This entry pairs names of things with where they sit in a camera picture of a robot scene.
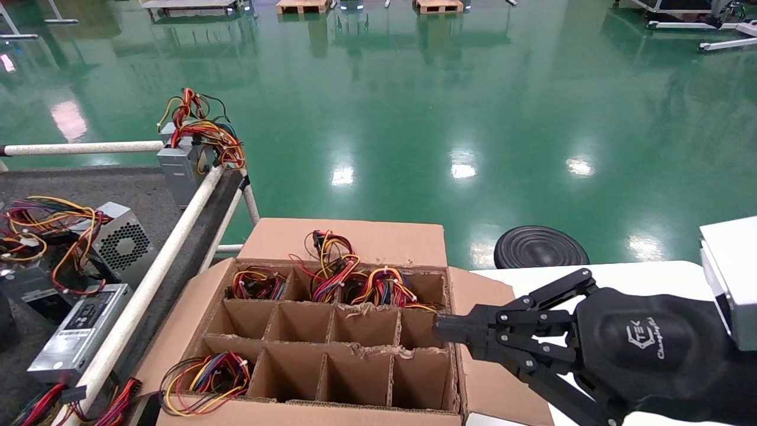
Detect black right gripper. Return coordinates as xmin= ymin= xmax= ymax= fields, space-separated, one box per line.
xmin=432 ymin=269 xmax=757 ymax=426

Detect brown cardboard box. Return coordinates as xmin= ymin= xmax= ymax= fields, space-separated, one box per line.
xmin=135 ymin=218 xmax=557 ymax=426

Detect multicolour wire harness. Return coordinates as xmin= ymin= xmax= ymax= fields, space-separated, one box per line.
xmin=0 ymin=228 xmax=100 ymax=325

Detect black round ribbed disc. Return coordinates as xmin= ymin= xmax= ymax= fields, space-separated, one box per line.
xmin=494 ymin=225 xmax=590 ymax=270

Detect dark equipment case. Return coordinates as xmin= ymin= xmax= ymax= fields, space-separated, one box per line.
xmin=615 ymin=0 xmax=746 ymax=18

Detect power supply with fan grille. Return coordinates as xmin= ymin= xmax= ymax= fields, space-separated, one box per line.
xmin=0 ymin=197 xmax=157 ymax=289

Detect power supply with printed label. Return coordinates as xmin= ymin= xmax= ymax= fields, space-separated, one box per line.
xmin=27 ymin=283 xmax=134 ymax=386

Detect grey platform table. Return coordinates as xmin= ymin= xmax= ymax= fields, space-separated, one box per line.
xmin=141 ymin=0 xmax=246 ymax=18

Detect grey power supply with wires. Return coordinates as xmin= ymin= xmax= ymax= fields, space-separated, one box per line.
xmin=349 ymin=266 xmax=439 ymax=313
xmin=156 ymin=88 xmax=247 ymax=209
xmin=227 ymin=266 xmax=289 ymax=301

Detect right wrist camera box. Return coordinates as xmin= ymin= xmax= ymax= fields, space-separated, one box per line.
xmin=699 ymin=216 xmax=757 ymax=353

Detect wire bundle back cells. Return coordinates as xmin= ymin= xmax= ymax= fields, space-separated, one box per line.
xmin=289 ymin=230 xmax=361 ymax=304

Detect wire bundle front-left cell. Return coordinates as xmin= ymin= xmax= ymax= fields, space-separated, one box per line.
xmin=158 ymin=351 xmax=252 ymax=417

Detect white metal floor frame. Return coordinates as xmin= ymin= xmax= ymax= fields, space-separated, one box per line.
xmin=648 ymin=21 xmax=757 ymax=53

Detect white pipe frame cart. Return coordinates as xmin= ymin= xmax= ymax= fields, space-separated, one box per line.
xmin=0 ymin=140 xmax=262 ymax=426

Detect red yellow black wire bundle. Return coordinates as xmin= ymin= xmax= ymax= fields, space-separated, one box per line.
xmin=12 ymin=379 xmax=144 ymax=426

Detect white table leg frame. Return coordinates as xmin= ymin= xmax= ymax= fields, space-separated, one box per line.
xmin=0 ymin=0 xmax=77 ymax=41

